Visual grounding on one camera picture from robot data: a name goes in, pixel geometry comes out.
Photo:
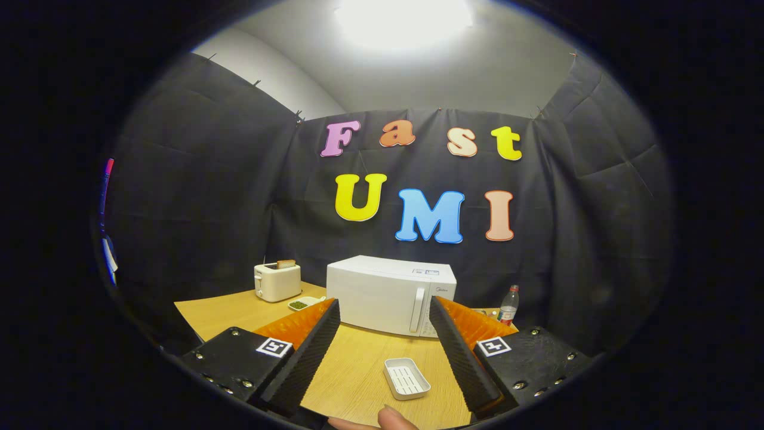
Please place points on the white toaster oven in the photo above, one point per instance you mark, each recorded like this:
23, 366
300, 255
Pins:
376, 295

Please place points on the black backdrop cloth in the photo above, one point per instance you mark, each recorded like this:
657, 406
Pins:
197, 197

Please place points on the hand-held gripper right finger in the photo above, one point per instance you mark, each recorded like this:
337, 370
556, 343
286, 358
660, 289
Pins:
459, 352

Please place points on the toast slice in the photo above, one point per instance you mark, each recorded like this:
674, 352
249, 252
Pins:
286, 264

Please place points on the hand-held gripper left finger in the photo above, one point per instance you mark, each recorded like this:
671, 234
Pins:
310, 352

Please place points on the computer monitor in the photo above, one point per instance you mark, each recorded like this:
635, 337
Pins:
105, 191

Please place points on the small dish of greens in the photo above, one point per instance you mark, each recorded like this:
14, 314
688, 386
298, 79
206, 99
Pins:
301, 304

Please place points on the cream pop-up toaster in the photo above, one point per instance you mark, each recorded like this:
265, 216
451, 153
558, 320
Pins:
276, 283

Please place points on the white ribbed tray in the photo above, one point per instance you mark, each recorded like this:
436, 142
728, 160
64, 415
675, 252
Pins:
407, 379

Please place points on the clear plastic bottle red label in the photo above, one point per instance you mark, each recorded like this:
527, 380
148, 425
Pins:
508, 307

